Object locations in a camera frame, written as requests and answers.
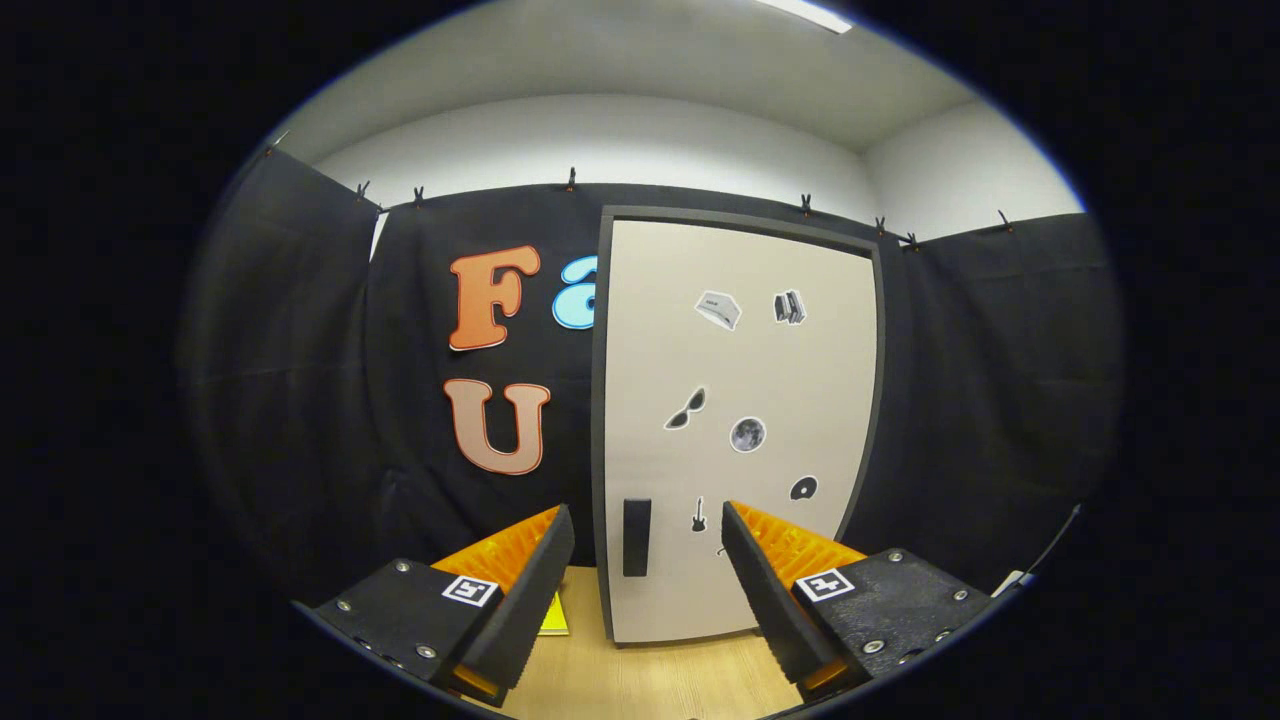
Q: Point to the yellow cover book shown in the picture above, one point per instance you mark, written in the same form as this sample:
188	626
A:
553	615

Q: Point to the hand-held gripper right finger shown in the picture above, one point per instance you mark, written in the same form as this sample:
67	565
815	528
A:
765	590

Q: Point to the black backdrop cloth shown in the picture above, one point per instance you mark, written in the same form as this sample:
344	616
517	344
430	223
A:
980	400

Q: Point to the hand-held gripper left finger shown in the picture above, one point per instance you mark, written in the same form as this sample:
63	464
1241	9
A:
535	590

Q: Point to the dark grey shoe cabinet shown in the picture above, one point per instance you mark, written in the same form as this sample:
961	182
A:
598	400

